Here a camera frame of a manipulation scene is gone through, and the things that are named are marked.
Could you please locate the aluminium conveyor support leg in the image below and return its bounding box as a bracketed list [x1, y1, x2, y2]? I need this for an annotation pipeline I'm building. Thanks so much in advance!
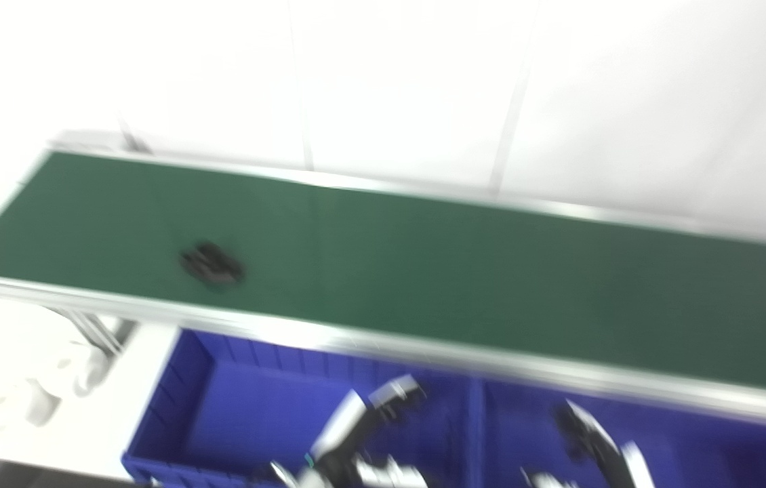
[47, 306, 138, 358]

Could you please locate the black machined part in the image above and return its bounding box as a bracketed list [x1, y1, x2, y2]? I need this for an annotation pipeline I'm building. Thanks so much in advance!
[178, 240, 247, 289]

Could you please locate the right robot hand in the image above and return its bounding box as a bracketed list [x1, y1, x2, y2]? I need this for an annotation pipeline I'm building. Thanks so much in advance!
[522, 400, 658, 488]

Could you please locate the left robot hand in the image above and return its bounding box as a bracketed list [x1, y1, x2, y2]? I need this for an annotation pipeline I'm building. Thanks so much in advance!
[268, 374, 431, 488]

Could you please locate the green conveyor belt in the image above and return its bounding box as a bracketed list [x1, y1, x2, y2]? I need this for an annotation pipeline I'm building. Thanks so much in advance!
[0, 131, 766, 429]

